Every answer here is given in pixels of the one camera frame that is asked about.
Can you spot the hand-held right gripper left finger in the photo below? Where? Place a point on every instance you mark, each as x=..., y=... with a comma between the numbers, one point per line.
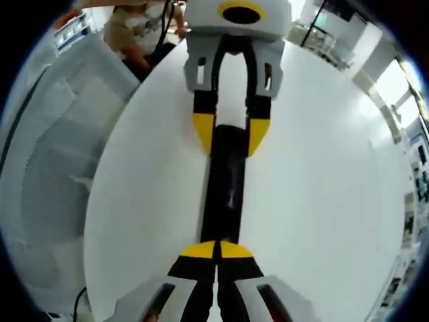
x=187, y=268

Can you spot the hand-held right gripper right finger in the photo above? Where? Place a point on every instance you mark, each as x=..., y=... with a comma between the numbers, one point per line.
x=241, y=268

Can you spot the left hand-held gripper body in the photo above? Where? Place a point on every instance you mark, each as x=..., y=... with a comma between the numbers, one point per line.
x=201, y=16

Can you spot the black cylindrical roll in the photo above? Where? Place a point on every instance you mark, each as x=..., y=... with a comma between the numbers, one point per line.
x=221, y=188

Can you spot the person's own upper body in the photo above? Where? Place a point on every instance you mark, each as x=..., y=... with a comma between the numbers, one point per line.
x=117, y=30

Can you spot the white mesh office chair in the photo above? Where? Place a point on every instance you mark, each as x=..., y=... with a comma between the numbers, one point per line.
x=60, y=151

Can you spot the row of office desks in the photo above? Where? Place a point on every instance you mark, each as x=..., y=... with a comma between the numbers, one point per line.
x=419, y=181

